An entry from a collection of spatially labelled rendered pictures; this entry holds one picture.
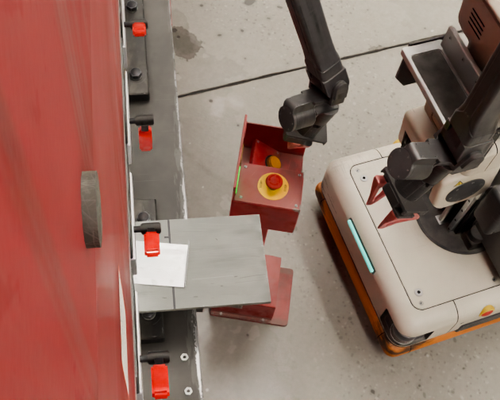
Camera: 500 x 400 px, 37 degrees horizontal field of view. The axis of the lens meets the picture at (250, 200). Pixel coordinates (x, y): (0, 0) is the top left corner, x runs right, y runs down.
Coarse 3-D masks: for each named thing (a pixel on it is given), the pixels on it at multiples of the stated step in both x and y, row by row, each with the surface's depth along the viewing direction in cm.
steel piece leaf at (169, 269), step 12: (168, 252) 140; (180, 252) 141; (144, 264) 139; (156, 264) 139; (168, 264) 139; (180, 264) 139; (144, 276) 138; (156, 276) 138; (168, 276) 138; (180, 276) 138
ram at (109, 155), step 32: (96, 0) 52; (96, 32) 50; (96, 64) 48; (96, 96) 46; (96, 128) 44; (96, 160) 42; (96, 256) 38; (128, 256) 92; (96, 288) 37; (128, 288) 85; (128, 320) 79; (128, 352) 74
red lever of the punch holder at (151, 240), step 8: (144, 224) 114; (152, 224) 114; (160, 224) 114; (136, 232) 114; (144, 232) 113; (152, 232) 111; (160, 232) 114; (144, 240) 109; (152, 240) 108; (144, 248) 106; (152, 248) 106; (152, 256) 107
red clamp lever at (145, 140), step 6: (150, 114) 125; (132, 120) 124; (138, 120) 124; (144, 120) 124; (150, 120) 124; (144, 126) 126; (144, 132) 127; (150, 132) 128; (144, 138) 128; (150, 138) 129; (144, 144) 130; (150, 144) 130; (144, 150) 132; (150, 150) 132
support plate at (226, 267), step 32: (192, 224) 144; (224, 224) 144; (256, 224) 145; (192, 256) 141; (224, 256) 141; (256, 256) 142; (160, 288) 137; (192, 288) 138; (224, 288) 138; (256, 288) 139
